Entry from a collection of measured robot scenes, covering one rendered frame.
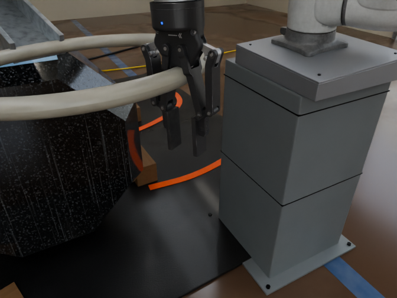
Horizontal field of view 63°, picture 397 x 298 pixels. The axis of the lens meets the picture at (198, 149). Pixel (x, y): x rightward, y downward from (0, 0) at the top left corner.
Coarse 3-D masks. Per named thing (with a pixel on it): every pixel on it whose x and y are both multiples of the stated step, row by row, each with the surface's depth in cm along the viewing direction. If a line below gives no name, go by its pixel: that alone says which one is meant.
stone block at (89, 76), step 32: (32, 64) 105; (64, 64) 110; (0, 96) 101; (0, 128) 105; (32, 128) 110; (64, 128) 116; (96, 128) 122; (128, 128) 130; (0, 160) 110; (32, 160) 116; (64, 160) 122; (96, 160) 128; (128, 160) 136; (0, 192) 115; (32, 192) 121; (64, 192) 128; (96, 192) 135; (0, 224) 121; (32, 224) 128; (64, 224) 135; (96, 224) 143
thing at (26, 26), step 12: (0, 0) 93; (12, 0) 92; (24, 0) 86; (0, 12) 88; (12, 12) 89; (24, 12) 89; (36, 12) 83; (0, 24) 84; (12, 24) 85; (24, 24) 86; (36, 24) 85; (48, 24) 80; (0, 36) 74; (12, 36) 81; (24, 36) 82; (36, 36) 83; (48, 36) 82; (60, 36) 77; (12, 48) 72; (24, 60) 75
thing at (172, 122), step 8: (168, 112) 53; (176, 112) 55; (168, 120) 53; (176, 120) 55; (168, 128) 54; (176, 128) 56; (168, 136) 55; (176, 136) 56; (168, 144) 56; (176, 144) 57
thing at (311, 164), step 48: (240, 96) 116; (288, 96) 95; (336, 96) 97; (384, 96) 109; (240, 144) 125; (288, 144) 100; (336, 144) 109; (240, 192) 134; (288, 192) 109; (336, 192) 124; (240, 240) 146; (288, 240) 124; (336, 240) 145
